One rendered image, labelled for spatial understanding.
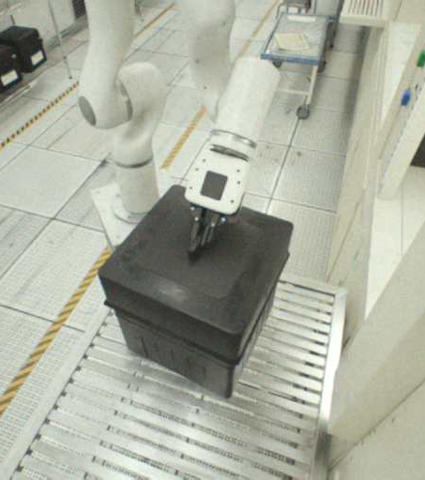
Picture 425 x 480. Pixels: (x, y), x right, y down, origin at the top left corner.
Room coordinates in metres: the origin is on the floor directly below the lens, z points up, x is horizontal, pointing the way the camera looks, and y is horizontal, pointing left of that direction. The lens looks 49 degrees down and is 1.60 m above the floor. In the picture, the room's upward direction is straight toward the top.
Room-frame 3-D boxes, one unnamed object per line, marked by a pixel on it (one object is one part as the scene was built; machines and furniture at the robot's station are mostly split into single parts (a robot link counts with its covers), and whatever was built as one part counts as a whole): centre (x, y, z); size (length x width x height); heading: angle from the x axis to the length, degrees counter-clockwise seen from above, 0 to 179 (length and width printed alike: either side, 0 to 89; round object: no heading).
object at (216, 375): (0.48, 0.02, 0.85); 0.28 x 0.28 x 0.17; 63
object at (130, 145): (0.95, 0.20, 1.07); 0.19 x 0.12 x 0.24; 135
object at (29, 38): (3.28, 1.54, 0.31); 0.30 x 0.28 x 0.26; 165
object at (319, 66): (3.21, -0.70, 0.24); 0.97 x 0.52 x 0.48; 164
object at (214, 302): (0.48, 0.02, 1.02); 0.29 x 0.29 x 0.13; 63
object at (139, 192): (0.92, 0.22, 0.85); 0.19 x 0.19 x 0.18
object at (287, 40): (3.05, -0.62, 0.47); 0.31 x 0.23 x 0.02; 3
